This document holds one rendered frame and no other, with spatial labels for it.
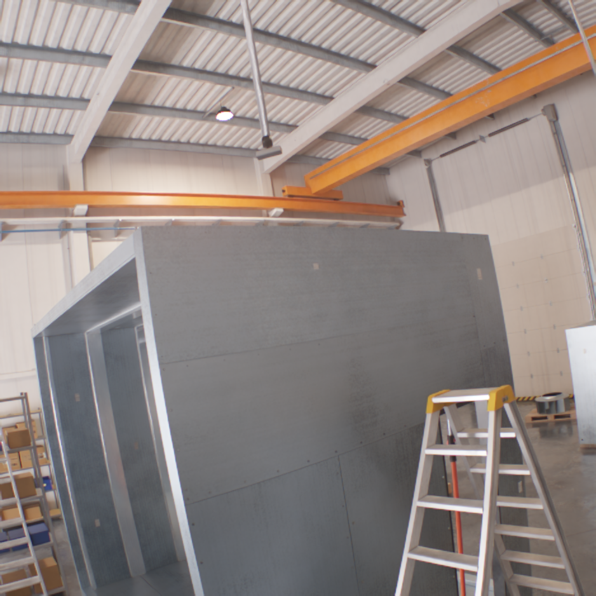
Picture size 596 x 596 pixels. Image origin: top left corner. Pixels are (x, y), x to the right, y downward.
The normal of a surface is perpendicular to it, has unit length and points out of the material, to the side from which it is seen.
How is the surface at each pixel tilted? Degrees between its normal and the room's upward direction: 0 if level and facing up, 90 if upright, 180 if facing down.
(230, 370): 90
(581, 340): 90
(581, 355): 90
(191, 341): 90
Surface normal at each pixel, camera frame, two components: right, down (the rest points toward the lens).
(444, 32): -0.79, 0.08
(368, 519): 0.59, -0.15
